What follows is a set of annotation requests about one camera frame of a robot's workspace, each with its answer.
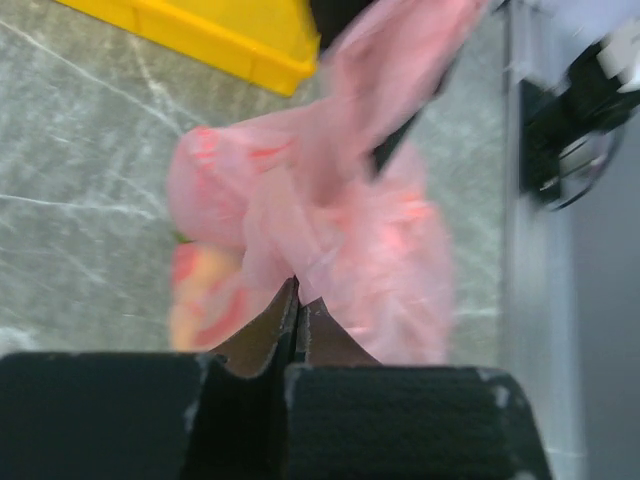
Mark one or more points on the pink plastic bag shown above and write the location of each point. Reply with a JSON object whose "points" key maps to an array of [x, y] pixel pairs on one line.
{"points": [[293, 192]]}

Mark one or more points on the aluminium front rail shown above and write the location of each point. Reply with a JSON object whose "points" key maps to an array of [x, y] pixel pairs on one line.
{"points": [[539, 329]]}

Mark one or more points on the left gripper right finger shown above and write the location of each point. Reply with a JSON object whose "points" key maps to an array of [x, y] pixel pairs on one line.
{"points": [[349, 417]]}

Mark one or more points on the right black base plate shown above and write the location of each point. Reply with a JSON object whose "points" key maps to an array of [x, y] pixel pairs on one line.
{"points": [[568, 140]]}

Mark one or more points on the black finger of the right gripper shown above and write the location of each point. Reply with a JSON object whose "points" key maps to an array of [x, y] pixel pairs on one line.
{"points": [[396, 103]]}

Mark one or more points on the yellow plastic tray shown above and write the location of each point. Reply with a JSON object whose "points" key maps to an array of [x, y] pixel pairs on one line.
{"points": [[269, 43]]}

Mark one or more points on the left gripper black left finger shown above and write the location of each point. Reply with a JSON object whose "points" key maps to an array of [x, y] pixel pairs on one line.
{"points": [[151, 415]]}

